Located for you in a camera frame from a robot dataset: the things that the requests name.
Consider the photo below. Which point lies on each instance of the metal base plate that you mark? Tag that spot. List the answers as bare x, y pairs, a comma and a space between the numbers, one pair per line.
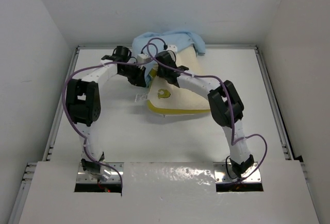
105, 176
223, 173

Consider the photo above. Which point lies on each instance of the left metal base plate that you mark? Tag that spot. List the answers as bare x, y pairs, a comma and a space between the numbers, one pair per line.
105, 176

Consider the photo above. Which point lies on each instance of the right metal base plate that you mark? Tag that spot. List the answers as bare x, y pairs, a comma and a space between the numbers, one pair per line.
223, 173

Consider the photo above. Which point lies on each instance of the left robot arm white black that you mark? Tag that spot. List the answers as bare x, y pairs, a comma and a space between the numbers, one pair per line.
82, 103

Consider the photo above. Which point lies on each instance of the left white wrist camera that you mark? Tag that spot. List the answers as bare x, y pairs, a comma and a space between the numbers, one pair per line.
143, 58

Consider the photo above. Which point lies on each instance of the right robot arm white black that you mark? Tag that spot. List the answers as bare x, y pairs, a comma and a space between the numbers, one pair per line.
225, 105

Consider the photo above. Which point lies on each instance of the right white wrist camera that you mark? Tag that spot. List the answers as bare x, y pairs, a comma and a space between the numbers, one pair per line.
172, 48

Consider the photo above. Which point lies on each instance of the white front cover board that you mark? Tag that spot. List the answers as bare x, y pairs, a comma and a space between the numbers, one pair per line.
169, 193

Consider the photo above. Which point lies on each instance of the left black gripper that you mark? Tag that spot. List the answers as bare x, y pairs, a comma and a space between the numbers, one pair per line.
139, 80

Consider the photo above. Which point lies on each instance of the light blue pillowcase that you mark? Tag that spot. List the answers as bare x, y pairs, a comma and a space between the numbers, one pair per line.
153, 43

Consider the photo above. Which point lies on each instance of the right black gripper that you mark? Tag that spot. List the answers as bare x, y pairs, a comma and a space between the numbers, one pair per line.
160, 73

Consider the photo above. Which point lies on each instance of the cream memory foam pillow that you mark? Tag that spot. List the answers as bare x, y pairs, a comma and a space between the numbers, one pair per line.
167, 99

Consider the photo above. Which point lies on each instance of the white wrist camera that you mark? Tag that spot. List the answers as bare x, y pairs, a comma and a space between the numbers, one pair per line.
143, 58
172, 48

